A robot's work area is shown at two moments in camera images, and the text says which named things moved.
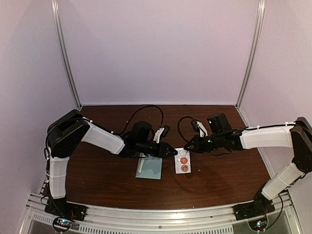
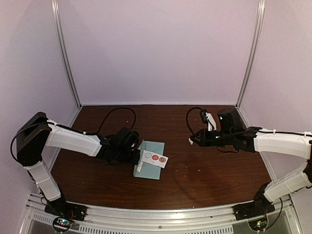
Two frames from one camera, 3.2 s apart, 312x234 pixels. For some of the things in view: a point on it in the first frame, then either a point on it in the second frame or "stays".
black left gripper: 162,150 → 135,159
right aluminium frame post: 261,16 stays
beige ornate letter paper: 141,162 stays
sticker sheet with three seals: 182,161 → 154,159
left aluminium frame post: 56,9 stays
